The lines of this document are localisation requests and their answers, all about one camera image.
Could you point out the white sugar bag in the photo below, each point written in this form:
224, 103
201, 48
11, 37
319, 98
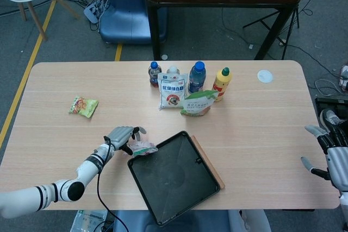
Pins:
172, 90

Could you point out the dark drink bottle blue cap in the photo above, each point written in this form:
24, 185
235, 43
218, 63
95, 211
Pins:
153, 74

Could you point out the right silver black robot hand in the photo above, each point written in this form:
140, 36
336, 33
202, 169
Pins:
338, 165

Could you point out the grey sneaker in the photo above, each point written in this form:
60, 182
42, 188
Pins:
330, 115

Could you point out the white round table grommet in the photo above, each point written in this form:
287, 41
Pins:
265, 76

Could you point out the small white floor disc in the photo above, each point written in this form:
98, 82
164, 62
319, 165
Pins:
164, 57

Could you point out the black case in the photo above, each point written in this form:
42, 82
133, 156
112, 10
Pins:
331, 104

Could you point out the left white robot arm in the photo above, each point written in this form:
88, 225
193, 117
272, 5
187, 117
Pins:
87, 166

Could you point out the black square plastic tray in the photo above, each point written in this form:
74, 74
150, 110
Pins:
174, 177

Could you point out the green white standing pouch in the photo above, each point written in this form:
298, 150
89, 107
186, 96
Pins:
195, 104

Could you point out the white cap bottle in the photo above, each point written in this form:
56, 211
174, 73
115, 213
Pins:
173, 69

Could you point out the white robot body panel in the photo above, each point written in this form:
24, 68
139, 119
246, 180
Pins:
255, 221

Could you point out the clear plastic bag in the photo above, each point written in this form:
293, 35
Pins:
87, 219

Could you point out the green yellow snack packet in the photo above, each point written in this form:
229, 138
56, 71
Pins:
83, 106

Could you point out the yellow bottle green cap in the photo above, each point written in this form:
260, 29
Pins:
223, 82

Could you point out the clear water bottle blue cap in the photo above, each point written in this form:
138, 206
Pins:
196, 77

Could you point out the black tripod stand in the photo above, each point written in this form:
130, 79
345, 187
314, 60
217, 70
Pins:
253, 23

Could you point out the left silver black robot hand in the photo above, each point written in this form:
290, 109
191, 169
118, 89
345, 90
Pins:
121, 135

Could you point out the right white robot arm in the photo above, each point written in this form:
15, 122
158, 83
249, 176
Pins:
344, 200

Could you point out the pink green snack packet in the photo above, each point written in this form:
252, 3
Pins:
142, 147

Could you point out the white power strip with plugs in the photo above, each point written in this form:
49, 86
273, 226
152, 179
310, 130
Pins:
91, 12

